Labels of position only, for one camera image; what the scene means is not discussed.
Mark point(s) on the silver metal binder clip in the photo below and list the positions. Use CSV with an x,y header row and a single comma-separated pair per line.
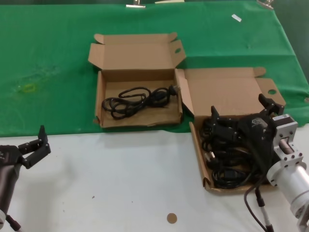
x,y
265,3
136,5

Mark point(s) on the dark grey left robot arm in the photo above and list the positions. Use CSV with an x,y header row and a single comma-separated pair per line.
x,y
7,186

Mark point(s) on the small white tape strip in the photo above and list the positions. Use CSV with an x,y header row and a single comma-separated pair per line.
x,y
236,18

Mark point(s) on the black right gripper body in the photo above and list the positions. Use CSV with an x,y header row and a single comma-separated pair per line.
x,y
258,134

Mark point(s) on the white paper sheet edge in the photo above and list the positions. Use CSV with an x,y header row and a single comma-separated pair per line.
x,y
169,1

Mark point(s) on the cardboard box with torn edge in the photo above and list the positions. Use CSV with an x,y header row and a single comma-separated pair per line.
x,y
140,60

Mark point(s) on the round brown cardboard disc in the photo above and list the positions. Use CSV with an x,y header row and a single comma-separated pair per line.
x,y
172,218

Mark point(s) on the open brown cardboard box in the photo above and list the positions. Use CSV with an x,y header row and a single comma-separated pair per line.
x,y
224,91

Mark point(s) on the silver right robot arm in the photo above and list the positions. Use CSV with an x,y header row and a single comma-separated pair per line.
x,y
293,178

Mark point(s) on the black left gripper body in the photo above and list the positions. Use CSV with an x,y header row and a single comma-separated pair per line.
x,y
9,155

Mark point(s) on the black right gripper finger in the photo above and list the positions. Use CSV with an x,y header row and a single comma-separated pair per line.
x,y
223,130
272,107

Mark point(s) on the green table cloth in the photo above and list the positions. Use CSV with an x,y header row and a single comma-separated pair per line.
x,y
48,48

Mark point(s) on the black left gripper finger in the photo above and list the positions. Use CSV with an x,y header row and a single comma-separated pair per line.
x,y
43,147

